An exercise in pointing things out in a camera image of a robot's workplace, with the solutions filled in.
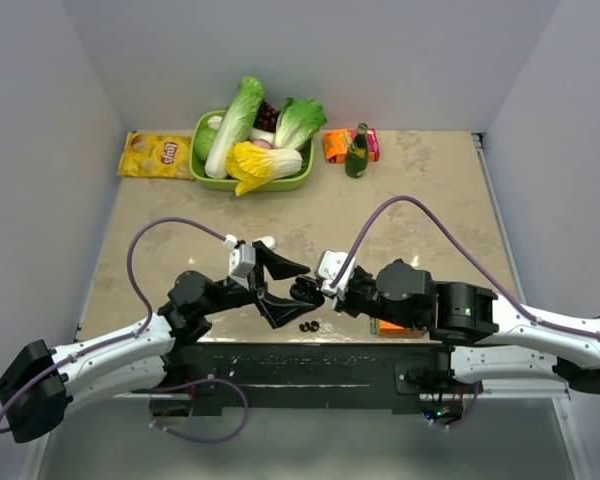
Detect white earbud charging case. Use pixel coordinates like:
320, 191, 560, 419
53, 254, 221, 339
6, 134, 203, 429
259, 236, 277, 250

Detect black earbud charging case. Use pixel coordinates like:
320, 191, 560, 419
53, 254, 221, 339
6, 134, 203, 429
289, 275, 325, 307

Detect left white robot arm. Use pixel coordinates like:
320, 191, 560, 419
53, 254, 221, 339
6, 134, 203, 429
0, 241, 316, 444

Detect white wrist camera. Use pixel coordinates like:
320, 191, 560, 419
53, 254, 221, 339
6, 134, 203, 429
315, 250, 356, 300
223, 234, 256, 289

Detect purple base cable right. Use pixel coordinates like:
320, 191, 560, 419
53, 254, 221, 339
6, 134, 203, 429
427, 384, 484, 431

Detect orange sponge pack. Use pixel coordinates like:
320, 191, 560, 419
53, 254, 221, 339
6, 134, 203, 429
370, 318, 425, 338

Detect dark red grapes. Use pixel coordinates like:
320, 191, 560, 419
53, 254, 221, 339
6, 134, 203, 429
253, 100, 280, 133

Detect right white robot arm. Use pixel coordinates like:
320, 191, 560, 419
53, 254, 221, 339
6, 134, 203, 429
316, 252, 600, 395

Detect aluminium rail right edge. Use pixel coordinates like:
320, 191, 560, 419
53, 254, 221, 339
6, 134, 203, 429
471, 133, 526, 304

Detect yellow Lays chips bag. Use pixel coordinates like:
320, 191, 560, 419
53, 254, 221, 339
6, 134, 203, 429
117, 132, 193, 180

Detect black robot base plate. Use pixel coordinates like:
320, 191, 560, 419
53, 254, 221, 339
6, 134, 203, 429
69, 339, 481, 419

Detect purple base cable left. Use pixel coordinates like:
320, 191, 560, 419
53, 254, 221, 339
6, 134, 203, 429
148, 377, 252, 444

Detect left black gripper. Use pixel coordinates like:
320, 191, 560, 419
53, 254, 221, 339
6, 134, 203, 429
200, 241, 315, 327

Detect pink snack box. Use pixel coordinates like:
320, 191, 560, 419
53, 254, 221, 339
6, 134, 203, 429
367, 128, 381, 162

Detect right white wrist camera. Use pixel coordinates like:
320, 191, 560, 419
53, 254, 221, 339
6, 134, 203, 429
315, 250, 356, 300

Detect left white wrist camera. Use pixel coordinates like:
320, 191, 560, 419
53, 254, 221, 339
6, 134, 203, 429
223, 234, 256, 289

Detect green round cabbage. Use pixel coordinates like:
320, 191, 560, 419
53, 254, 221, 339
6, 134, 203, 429
192, 127, 217, 162

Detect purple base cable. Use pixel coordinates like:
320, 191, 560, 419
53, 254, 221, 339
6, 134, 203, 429
427, 384, 484, 431
148, 377, 252, 444

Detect green plastic basket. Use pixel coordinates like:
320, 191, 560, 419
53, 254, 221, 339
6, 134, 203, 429
188, 109, 316, 193

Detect green lettuce leaf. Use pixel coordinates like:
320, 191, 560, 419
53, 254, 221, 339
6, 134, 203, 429
273, 97, 327, 150

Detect tall green napa cabbage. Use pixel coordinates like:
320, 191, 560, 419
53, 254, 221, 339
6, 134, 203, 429
205, 76, 265, 179

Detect orange snack box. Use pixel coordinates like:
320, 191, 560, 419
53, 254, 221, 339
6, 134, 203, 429
322, 129, 355, 164

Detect green glass bottle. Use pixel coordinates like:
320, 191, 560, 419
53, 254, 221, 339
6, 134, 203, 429
345, 123, 369, 178

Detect yellow napa cabbage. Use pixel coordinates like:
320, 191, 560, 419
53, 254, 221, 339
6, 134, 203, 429
226, 142, 303, 196

